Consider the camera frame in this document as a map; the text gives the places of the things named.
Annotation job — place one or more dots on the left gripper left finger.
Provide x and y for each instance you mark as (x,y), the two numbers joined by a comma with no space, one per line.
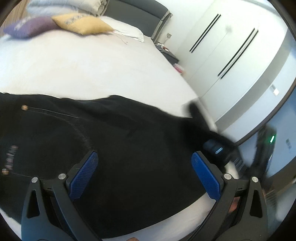
(49,212)

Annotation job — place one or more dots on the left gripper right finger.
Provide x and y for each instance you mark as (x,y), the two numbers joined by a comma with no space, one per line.
(239,212)

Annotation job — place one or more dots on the black denim pants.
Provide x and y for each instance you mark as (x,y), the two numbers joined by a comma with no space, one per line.
(144,185)

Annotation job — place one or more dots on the white wardrobe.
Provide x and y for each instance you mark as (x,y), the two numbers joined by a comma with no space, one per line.
(238,56)

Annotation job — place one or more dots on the dark nightstand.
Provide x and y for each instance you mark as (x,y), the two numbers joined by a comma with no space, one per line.
(167,53)

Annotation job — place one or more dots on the grey headboard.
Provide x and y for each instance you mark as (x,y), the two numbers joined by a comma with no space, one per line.
(147,15)

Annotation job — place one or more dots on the purple cushion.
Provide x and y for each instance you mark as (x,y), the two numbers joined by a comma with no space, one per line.
(31,27)

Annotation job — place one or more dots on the white pillow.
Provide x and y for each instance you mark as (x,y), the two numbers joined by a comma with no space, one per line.
(124,29)

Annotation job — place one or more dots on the yellow cushion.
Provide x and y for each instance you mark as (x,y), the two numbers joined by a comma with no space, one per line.
(82,24)

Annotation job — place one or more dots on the white folded duvet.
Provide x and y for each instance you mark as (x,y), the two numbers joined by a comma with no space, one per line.
(59,7)

